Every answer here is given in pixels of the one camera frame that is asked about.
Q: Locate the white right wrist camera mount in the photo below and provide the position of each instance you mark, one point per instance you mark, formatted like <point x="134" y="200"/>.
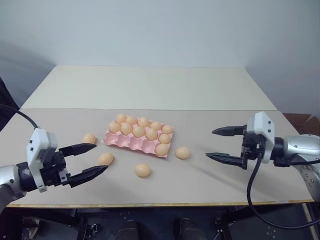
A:
<point x="262" y="125"/>

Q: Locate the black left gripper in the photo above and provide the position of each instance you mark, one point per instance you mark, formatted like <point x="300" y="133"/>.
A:
<point x="53" y="172"/>

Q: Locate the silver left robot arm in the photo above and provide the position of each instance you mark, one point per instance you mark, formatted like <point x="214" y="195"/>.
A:
<point x="8" y="178"/>

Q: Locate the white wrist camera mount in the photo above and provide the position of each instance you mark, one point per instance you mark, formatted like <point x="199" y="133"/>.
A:
<point x="40" y="140"/>
<point x="262" y="125"/>

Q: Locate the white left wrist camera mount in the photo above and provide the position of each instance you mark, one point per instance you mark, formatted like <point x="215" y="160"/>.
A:
<point x="40" y="140"/>

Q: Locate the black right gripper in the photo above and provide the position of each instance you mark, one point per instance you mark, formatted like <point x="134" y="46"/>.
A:
<point x="252" y="147"/>

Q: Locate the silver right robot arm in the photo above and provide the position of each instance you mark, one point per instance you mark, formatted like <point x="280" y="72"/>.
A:
<point x="297" y="150"/>

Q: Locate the dark rounded shape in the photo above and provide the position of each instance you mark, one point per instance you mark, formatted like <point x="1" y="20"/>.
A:
<point x="185" y="228"/>
<point x="128" y="229"/>

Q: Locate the wooden table leg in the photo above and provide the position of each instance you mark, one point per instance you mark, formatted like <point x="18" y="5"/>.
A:
<point x="308" y="221"/>

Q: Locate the pink egg tray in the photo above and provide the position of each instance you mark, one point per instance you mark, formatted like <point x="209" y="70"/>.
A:
<point x="130" y="143"/>

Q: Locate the tan egg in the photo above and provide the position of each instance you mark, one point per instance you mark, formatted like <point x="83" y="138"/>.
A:
<point x="162" y="149"/>
<point x="114" y="127"/>
<point x="164" y="138"/>
<point x="182" y="152"/>
<point x="121" y="117"/>
<point x="143" y="170"/>
<point x="139" y="131"/>
<point x="89" y="138"/>
<point x="126" y="128"/>
<point x="155" y="125"/>
<point x="105" y="158"/>
<point x="131" y="120"/>
<point x="151" y="134"/>
<point x="143" y="122"/>
<point x="167" y="129"/>

